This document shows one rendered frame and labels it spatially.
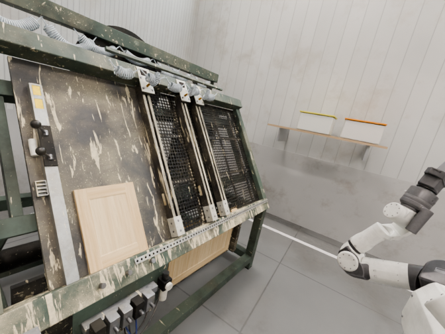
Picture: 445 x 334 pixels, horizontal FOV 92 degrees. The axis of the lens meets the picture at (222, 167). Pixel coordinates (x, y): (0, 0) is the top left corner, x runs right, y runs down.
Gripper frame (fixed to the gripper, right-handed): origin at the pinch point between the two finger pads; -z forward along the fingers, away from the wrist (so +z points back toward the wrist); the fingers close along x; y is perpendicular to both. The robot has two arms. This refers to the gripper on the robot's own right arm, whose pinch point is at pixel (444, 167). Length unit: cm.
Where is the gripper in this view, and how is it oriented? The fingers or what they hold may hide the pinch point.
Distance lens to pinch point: 112.6
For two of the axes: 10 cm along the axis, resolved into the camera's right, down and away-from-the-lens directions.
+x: -7.1, -4.0, -5.8
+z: -5.6, 8.2, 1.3
